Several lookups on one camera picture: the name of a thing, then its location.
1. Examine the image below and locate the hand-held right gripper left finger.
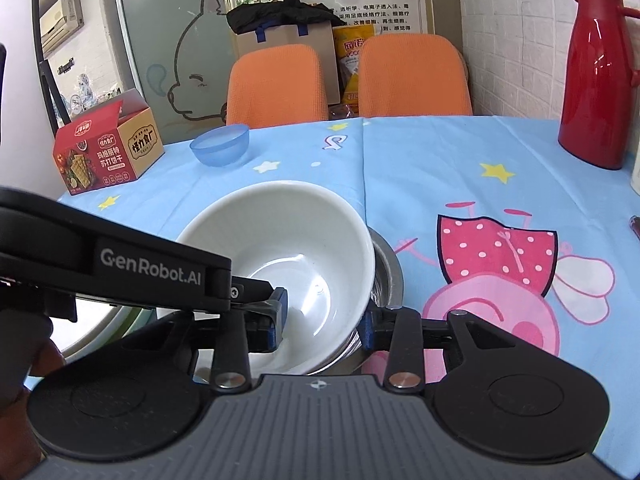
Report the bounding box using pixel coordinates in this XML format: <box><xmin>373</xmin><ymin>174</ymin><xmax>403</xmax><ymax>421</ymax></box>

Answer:
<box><xmin>117</xmin><ymin>305</ymin><xmax>283</xmax><ymax>394</ymax></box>

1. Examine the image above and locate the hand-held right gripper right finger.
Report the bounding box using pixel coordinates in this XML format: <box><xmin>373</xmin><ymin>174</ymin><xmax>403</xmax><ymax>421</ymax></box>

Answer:
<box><xmin>357</xmin><ymin>307</ymin><xmax>568</xmax><ymax>394</ymax></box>

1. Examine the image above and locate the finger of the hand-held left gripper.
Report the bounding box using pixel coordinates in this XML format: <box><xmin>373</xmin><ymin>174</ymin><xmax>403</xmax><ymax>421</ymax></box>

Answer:
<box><xmin>229</xmin><ymin>276</ymin><xmax>291</xmax><ymax>333</ymax></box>

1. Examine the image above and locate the stainless steel bowl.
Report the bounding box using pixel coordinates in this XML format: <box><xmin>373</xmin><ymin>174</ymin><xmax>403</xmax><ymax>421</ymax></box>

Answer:
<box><xmin>304</xmin><ymin>226</ymin><xmax>405</xmax><ymax>377</ymax></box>

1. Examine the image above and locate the white ceramic bowl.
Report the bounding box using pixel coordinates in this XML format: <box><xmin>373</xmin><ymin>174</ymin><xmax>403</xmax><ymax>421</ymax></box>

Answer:
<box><xmin>156</xmin><ymin>180</ymin><xmax>377</xmax><ymax>376</ymax></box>

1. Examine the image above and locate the green plastic plate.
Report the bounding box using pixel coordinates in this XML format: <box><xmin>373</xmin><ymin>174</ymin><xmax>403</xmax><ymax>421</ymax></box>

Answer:
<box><xmin>120</xmin><ymin>306</ymin><xmax>163</xmax><ymax>338</ymax></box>

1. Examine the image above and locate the white floral plate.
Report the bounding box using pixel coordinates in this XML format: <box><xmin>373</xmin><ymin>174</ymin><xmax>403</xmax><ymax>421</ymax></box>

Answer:
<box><xmin>62</xmin><ymin>304</ymin><xmax>138</xmax><ymax>362</ymax></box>

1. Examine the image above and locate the person's left hand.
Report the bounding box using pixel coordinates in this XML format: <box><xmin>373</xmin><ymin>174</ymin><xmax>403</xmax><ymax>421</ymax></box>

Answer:
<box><xmin>0</xmin><ymin>310</ymin><xmax>67</xmax><ymax>467</ymax></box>

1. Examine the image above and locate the red cracker box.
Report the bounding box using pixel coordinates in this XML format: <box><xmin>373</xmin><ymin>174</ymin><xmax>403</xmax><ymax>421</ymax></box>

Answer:
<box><xmin>53</xmin><ymin>88</ymin><xmax>166</xmax><ymax>196</ymax></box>

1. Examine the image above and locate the blue plastic bowl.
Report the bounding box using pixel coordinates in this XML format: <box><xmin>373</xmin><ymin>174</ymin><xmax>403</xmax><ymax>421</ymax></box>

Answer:
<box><xmin>189</xmin><ymin>123</ymin><xmax>251</xmax><ymax>168</ymax></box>

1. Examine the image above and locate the blue cartoon printed tablecloth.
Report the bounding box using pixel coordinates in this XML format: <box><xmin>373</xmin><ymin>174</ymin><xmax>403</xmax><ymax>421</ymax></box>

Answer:
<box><xmin>30</xmin><ymin>114</ymin><xmax>640</xmax><ymax>461</ymax></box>

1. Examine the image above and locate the black metal stand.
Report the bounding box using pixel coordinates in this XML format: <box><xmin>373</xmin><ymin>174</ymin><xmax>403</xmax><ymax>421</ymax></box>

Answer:
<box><xmin>0</xmin><ymin>0</ymin><xmax>72</xmax><ymax>137</ymax></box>

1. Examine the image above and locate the frosted glass door with cartoon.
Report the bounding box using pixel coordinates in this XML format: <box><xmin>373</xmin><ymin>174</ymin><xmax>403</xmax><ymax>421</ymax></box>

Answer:
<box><xmin>116</xmin><ymin>0</ymin><xmax>237</xmax><ymax>147</ymax></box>

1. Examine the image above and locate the orange chair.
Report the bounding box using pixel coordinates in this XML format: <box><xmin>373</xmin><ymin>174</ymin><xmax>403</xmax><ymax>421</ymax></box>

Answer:
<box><xmin>226</xmin><ymin>43</ymin><xmax>330</xmax><ymax>129</ymax></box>
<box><xmin>357</xmin><ymin>33</ymin><xmax>474</xmax><ymax>119</ymax></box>

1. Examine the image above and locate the white air conditioner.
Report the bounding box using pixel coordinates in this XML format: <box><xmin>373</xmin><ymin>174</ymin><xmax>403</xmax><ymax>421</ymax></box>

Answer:
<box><xmin>40</xmin><ymin>0</ymin><xmax>84</xmax><ymax>57</ymax></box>

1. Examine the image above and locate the yellow snack bag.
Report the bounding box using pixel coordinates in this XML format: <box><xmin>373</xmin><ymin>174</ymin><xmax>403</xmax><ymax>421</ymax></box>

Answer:
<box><xmin>332</xmin><ymin>24</ymin><xmax>377</xmax><ymax>113</ymax></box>

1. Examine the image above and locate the black cloth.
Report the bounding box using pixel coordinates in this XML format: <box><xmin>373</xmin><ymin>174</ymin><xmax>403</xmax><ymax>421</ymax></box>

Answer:
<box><xmin>226</xmin><ymin>0</ymin><xmax>347</xmax><ymax>34</ymax></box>

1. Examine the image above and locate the red thermos jug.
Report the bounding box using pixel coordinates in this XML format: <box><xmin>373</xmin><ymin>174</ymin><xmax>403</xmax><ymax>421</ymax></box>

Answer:
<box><xmin>558</xmin><ymin>0</ymin><xmax>640</xmax><ymax>170</ymax></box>

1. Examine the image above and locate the cardboard box with blue handles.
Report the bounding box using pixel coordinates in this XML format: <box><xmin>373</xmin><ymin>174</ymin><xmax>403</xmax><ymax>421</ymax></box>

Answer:
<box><xmin>234</xmin><ymin>21</ymin><xmax>342</xmax><ymax>107</ymax></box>

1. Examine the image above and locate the wall poster with large text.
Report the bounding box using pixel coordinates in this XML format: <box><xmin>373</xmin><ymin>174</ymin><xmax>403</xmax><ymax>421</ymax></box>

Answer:
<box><xmin>225</xmin><ymin>0</ymin><xmax>432</xmax><ymax>37</ymax></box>

